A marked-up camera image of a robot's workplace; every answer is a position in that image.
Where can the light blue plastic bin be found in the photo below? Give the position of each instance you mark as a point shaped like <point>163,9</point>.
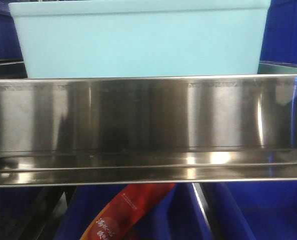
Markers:
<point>140,38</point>

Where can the dark blue bin lower middle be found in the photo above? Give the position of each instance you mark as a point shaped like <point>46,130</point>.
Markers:
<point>179,216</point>

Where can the dark blue bin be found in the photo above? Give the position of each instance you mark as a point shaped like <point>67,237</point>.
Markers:
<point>264,210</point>
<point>9,43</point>
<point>179,216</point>
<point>15,201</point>
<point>280,35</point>

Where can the dark blue bin lower right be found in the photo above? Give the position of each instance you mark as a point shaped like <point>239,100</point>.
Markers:
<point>264,210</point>

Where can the dark blue bin upper left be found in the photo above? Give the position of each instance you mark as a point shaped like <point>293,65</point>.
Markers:
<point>9,43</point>

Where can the dark blue bin upper right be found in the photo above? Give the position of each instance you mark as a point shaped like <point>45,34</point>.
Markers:
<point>280,35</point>

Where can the dark blue bin lower left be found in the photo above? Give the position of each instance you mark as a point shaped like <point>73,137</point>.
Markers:
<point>15,201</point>

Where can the red snack package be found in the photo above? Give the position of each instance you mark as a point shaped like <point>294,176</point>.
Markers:
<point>116,219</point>

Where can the stainless steel shelf rail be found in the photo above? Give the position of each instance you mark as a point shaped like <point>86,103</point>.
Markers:
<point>85,131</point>

